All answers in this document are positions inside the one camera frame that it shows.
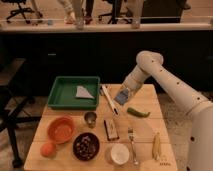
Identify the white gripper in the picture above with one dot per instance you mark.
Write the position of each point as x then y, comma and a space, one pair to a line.
128, 89

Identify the blue sponge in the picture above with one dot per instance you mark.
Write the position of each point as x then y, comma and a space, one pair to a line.
122, 96

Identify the red orange bowl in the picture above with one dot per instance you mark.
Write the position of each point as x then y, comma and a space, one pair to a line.
60, 130

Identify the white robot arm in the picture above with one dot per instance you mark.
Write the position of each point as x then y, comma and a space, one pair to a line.
197, 106

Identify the dark bowl with nuts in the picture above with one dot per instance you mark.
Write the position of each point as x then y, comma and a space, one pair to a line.
86, 146

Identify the green chili pepper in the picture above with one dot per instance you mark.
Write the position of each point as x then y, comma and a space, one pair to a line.
136, 113

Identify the silver fork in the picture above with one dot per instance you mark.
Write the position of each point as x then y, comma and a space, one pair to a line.
131, 138

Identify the brown chocolate bar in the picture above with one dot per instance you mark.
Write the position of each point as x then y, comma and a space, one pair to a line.
111, 130

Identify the grey folded cloth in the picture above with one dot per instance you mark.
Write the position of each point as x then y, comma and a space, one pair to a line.
82, 92

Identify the small metal cup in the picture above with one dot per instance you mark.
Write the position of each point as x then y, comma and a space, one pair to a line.
90, 119

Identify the yellow banana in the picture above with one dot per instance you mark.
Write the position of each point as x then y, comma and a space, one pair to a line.
156, 149

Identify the green plastic tray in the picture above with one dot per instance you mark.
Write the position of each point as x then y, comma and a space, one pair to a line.
63, 93

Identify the white cup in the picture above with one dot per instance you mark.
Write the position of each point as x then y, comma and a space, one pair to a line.
119, 154

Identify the orange fruit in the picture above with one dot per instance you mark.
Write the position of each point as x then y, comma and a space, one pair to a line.
48, 149

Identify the dark side chair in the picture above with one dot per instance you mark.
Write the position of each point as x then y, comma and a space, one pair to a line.
10, 119

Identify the black office chair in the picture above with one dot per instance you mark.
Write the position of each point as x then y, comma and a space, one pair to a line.
23, 11

